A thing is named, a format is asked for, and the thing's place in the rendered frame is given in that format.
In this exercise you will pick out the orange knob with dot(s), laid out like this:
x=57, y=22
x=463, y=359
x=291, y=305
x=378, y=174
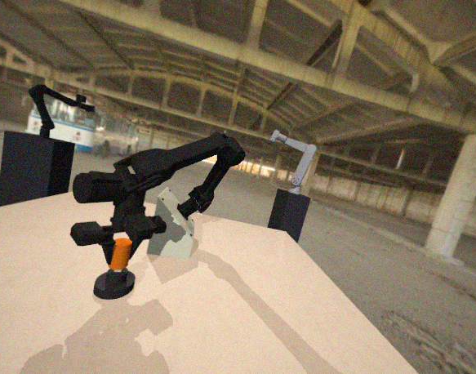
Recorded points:
x=121, y=254

